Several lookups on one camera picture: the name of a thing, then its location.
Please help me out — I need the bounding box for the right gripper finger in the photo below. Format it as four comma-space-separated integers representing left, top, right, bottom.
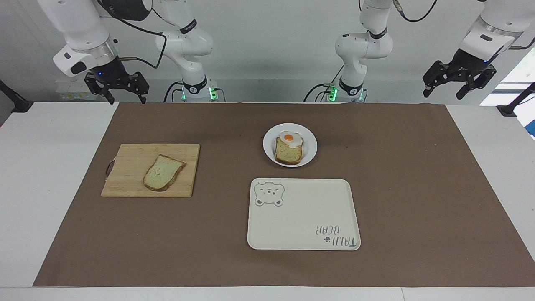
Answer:
125, 71, 150, 105
84, 73, 116, 105

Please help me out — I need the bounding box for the cream tray with bear print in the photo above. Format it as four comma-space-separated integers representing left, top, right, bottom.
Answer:
247, 178, 362, 251

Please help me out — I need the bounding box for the black cable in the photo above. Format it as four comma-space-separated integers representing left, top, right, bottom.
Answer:
391, 0, 438, 23
163, 81, 185, 103
303, 83, 335, 103
509, 38, 535, 51
97, 0, 168, 70

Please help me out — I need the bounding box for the black stand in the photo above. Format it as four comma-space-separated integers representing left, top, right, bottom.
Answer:
0, 79, 33, 114
496, 82, 535, 117

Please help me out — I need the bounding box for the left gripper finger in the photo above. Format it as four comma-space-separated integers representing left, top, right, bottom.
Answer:
422, 60, 459, 99
455, 65, 498, 100

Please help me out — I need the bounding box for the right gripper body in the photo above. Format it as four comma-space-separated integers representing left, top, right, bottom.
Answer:
88, 56, 131, 89

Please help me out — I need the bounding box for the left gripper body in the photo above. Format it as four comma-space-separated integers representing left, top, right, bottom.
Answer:
450, 48, 495, 81

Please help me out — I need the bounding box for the white round plate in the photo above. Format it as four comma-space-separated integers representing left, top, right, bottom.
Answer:
262, 123, 318, 168

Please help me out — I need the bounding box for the fried egg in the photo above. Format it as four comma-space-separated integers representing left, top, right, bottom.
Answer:
279, 131, 304, 149

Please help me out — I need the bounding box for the bread slice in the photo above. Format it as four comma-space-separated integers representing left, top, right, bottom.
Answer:
143, 154, 186, 192
274, 137, 305, 166

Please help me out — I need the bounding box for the wooden cutting board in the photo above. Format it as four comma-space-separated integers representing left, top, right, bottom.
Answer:
101, 143, 201, 198

